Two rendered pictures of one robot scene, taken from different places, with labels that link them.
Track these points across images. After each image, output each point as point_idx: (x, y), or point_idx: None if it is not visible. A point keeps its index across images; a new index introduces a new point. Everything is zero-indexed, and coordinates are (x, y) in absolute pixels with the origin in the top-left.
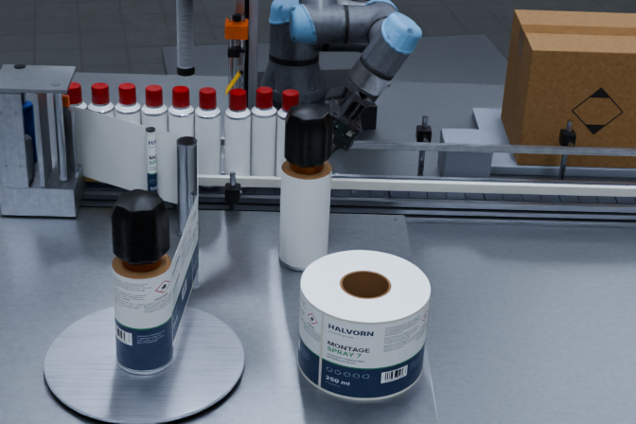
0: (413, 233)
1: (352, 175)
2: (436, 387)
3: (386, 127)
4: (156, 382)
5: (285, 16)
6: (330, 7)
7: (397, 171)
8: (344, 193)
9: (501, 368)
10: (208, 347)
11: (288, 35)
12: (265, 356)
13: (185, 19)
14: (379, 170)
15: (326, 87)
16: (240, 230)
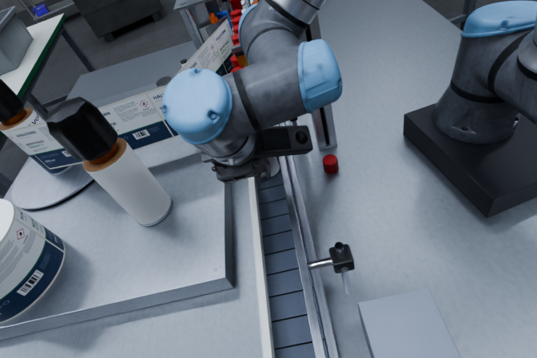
0: (241, 297)
1: (302, 213)
2: (12, 345)
3: (503, 228)
4: (41, 175)
5: (464, 27)
6: (257, 21)
7: (379, 261)
8: (261, 213)
9: None
10: (60, 186)
11: (459, 53)
12: (49, 217)
13: None
14: (372, 241)
15: (519, 140)
16: (195, 163)
